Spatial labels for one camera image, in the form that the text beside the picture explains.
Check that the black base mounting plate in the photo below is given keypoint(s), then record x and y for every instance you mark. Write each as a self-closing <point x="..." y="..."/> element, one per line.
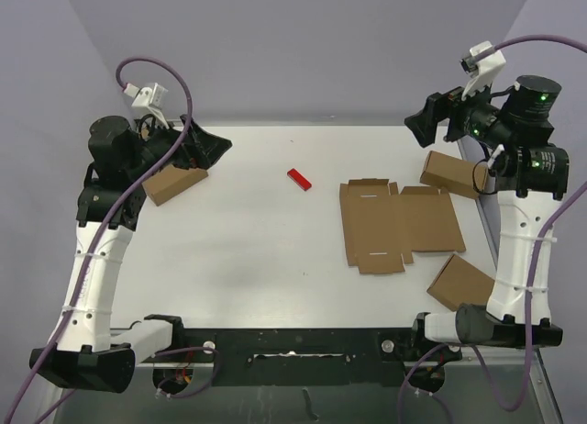
<point x="298" y="358"/>

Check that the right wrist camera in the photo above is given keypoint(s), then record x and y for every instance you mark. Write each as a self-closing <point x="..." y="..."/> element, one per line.
<point x="482" y="64"/>

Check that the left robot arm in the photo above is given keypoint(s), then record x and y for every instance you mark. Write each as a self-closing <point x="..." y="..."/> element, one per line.
<point x="84" y="356"/>

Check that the cardboard box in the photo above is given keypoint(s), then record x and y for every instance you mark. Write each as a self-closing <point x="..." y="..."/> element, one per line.
<point x="457" y="176"/>
<point x="459" y="282"/>
<point x="383" y="225"/>
<point x="170" y="182"/>

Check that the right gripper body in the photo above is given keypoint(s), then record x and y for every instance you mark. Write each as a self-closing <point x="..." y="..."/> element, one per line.
<point x="471" y="117"/>

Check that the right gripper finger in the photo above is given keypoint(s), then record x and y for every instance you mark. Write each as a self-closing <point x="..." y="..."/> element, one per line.
<point x="438" y="106"/>
<point x="423" y="126"/>

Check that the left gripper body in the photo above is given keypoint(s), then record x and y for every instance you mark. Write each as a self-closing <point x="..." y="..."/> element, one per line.
<point x="161" y="141"/>

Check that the red rectangular block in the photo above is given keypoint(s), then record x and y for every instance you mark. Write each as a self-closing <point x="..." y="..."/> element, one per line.
<point x="299" y="179"/>

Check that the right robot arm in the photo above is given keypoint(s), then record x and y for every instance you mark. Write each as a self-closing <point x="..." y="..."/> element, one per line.
<point x="529" y="99"/>

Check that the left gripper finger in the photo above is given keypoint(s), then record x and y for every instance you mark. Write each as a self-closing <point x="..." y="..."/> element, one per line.
<point x="206" y="149"/>
<point x="195" y="132"/>

